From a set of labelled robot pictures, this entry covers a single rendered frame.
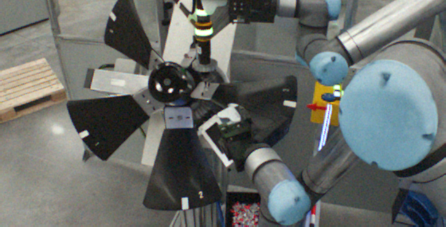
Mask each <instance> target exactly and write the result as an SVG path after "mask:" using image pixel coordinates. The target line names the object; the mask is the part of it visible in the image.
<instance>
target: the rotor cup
mask: <svg viewBox="0 0 446 227"><path fill-rule="evenodd" d="M166 78H169V79H170V84H169V85H165V84H164V83H163V81H164V79H166ZM200 82H203V80H202V78H201V77H200V75H199V74H198V73H197V72H195V71H194V70H193V69H187V68H183V67H182V66H181V65H180V64H178V63H176V62H173V61H165V62H163V63H160V64H158V65H157V66H155V67H154V68H153V70H152V71H151V73H150V75H149V78H148V88H149V91H150V94H151V95H152V96H153V97H154V98H155V99H156V100H157V101H159V102H160V103H163V104H165V105H166V106H165V107H190V109H191V111H193V110H194V109H195V108H196V107H197V106H198V105H199V104H200V102H201V100H198V99H192V98H190V94H191V93H192V92H193V90H194V89H195V88H196V87H197V85H198V84H199V83H200ZM188 84H189V85H191V86H192V87H191V88H189V87H188V86H187V85H188ZM170 103H172V104H175V105H171V104H170Z"/></svg>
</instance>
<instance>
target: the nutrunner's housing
mask: <svg viewBox="0 0 446 227"><path fill-rule="evenodd" d="M210 42H211V40H209V41H198V61H199V64H200V65H208V64H210V54H211V52H210ZM201 75H203V76H208V75H209V72H201Z"/></svg>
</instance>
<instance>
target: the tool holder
mask: <svg viewBox="0 0 446 227"><path fill-rule="evenodd" d="M193 40H194V42H195V43H194V44H195V49H196V58H197V59H196V60H194V61H193V62H192V64H191V65H192V68H193V69H194V70H196V71H199V72H210V71H213V70H214V69H216V68H217V61H216V60H214V59H213V58H210V64H208V65H200V64H199V61H198V40H197V38H196V26H195V27H194V35H193Z"/></svg>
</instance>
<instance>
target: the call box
mask: <svg viewBox="0 0 446 227"><path fill-rule="evenodd" d="M339 87H340V96H342V85H341V84H340V86H339ZM325 92H329V93H333V94H334V99H333V100H326V99H324V98H323V94H324V93H325ZM336 96H337V95H335V87H326V86H323V85H321V84H320V83H319V82H318V81H316V82H315V90H314V95H313V100H312V103H313V104H315V103H317V105H318V106H324V107H327V105H328V104H329V103H331V115H330V119H329V123H328V124H329V125H335V126H338V125H339V105H340V101H341V100H336ZM326 115H327V110H321V109H316V110H315V111H314V110H312V109H311V122H315V123H325V119H326Z"/></svg>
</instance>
